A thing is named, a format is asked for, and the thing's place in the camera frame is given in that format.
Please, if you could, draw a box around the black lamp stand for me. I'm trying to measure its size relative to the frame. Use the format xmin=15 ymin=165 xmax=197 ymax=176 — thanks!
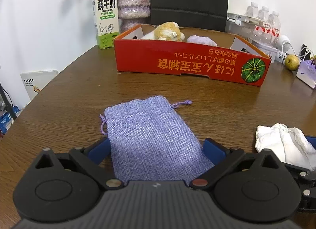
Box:
xmin=0 ymin=84 xmax=17 ymax=121

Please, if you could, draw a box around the small purple gift bag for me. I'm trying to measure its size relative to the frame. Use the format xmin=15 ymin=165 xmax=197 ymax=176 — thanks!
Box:
xmin=296 ymin=60 xmax=316 ymax=90

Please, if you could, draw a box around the left water bottle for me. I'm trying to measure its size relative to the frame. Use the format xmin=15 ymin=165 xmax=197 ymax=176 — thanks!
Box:
xmin=245 ymin=2 xmax=259 ymax=42

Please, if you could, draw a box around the blue and white package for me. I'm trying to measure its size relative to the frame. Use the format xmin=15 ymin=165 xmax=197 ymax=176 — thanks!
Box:
xmin=0 ymin=110 xmax=13 ymax=135

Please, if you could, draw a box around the white milk carton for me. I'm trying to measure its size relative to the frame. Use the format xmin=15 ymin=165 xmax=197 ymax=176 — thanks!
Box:
xmin=92 ymin=0 xmax=119 ymax=49

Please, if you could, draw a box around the right water bottle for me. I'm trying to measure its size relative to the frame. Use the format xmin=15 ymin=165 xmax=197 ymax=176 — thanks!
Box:
xmin=267 ymin=11 xmax=281 ymax=45

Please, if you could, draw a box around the yellow-green pear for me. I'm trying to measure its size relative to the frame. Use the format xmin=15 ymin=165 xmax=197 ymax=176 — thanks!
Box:
xmin=284 ymin=54 xmax=300 ymax=71

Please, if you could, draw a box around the white cloth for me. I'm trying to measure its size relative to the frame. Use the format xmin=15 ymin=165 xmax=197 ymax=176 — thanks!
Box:
xmin=255 ymin=123 xmax=315 ymax=171

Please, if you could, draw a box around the white tin box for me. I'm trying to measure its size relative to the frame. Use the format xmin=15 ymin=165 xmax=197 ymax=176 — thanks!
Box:
xmin=252 ymin=40 xmax=277 ymax=63

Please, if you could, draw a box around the red cardboard tray box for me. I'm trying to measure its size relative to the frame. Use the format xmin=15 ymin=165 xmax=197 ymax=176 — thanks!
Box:
xmin=114 ymin=24 xmax=271 ymax=87

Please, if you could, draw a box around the purple linen drawstring pouch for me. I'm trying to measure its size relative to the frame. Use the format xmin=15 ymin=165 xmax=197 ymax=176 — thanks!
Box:
xmin=100 ymin=96 xmax=214 ymax=184

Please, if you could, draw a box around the white small fan device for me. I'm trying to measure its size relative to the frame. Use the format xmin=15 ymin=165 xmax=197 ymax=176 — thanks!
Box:
xmin=275 ymin=35 xmax=299 ymax=64

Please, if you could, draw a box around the white wall panel box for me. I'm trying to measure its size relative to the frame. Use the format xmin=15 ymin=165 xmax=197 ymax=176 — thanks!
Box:
xmin=20 ymin=70 xmax=58 ymax=100

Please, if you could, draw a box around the purple and yellow plush toy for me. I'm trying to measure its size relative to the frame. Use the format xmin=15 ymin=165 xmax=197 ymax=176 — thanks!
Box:
xmin=141 ymin=22 xmax=185 ymax=42

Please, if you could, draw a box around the middle water bottle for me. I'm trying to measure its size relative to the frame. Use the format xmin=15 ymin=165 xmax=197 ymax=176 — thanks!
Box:
xmin=256 ymin=6 xmax=270 ymax=44

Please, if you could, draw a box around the water bottle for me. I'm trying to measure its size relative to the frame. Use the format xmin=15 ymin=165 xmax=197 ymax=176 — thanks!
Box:
xmin=267 ymin=11 xmax=281 ymax=45
xmin=245 ymin=2 xmax=259 ymax=42
xmin=256 ymin=6 xmax=270 ymax=44

